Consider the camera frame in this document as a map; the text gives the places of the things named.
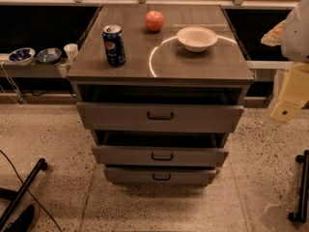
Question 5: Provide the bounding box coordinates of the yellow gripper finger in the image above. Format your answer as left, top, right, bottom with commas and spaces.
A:
261, 20, 286, 46
270, 63, 309, 124

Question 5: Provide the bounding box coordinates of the grey drawer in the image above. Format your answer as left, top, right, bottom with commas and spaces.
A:
104, 167, 216, 186
92, 146, 228, 167
76, 101, 243, 132

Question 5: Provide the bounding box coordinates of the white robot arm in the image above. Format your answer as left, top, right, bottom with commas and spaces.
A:
261, 0, 309, 123

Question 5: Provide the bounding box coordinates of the grey drawer cabinet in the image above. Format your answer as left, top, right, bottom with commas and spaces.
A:
68, 4, 254, 173

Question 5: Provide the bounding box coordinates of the red apple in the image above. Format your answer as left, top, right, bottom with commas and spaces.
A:
145, 11, 164, 32

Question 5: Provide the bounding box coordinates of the black stand leg right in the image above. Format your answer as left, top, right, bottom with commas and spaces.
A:
288, 150, 309, 223

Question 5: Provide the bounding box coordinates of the black stand leg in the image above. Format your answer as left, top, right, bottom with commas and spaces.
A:
0, 159, 47, 229
288, 150, 309, 223

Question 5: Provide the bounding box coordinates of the blue Pepsi can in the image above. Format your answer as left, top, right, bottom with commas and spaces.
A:
102, 24, 126, 66

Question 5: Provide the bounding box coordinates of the white paper cup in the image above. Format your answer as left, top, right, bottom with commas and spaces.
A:
64, 43, 78, 62

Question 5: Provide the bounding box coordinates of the grey blue bowl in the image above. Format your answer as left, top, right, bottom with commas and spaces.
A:
36, 47, 62, 65

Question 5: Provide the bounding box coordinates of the blue white bowl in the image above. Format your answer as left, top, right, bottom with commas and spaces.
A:
9, 47, 36, 66

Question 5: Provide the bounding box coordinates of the black stand leg left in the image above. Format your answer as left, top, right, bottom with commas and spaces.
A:
0, 159, 47, 229

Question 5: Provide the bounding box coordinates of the black shoe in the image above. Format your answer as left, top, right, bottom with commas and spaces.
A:
4, 204, 41, 232

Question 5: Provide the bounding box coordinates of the white cable left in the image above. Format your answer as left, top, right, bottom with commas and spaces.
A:
0, 60, 27, 105

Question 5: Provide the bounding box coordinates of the black floor cable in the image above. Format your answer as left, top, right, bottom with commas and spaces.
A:
0, 149, 63, 232

